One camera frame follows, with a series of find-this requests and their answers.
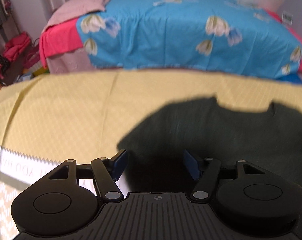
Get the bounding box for dark green knit garment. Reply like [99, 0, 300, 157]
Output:
[117, 98, 302, 192]

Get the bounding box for red clothes pile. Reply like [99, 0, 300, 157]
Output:
[0, 31, 40, 80]

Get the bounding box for yellow beige patterned table cloth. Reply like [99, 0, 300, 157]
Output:
[0, 69, 302, 239]

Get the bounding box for red bed sheet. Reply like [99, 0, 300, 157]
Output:
[39, 18, 83, 68]

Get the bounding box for pink blanket on bed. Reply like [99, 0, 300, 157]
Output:
[41, 0, 117, 34]

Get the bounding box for blue floral bed quilt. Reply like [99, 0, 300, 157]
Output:
[76, 0, 302, 80]

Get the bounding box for white wall socket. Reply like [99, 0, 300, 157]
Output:
[282, 11, 293, 25]

